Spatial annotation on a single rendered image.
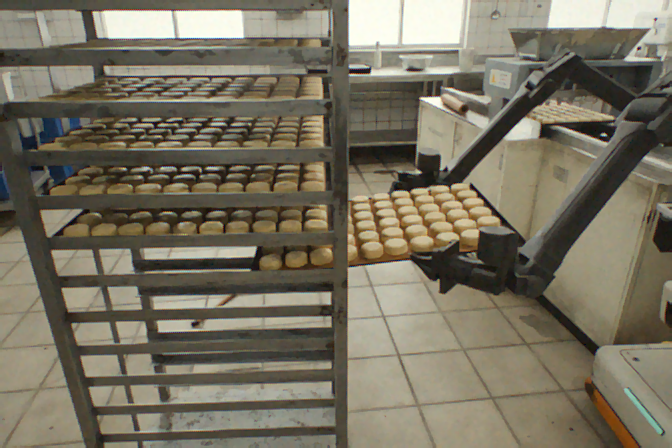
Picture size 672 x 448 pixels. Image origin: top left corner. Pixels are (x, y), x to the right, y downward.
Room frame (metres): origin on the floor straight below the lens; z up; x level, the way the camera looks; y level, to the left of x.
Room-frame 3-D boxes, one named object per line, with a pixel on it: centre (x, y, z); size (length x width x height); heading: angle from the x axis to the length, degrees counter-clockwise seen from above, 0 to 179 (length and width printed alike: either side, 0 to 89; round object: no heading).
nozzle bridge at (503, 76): (2.47, -1.15, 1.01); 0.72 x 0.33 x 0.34; 100
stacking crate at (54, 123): (4.42, 2.64, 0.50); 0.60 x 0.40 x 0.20; 10
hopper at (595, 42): (2.47, -1.15, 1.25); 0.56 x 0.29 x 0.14; 100
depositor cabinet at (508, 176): (2.93, -1.07, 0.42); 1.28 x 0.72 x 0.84; 10
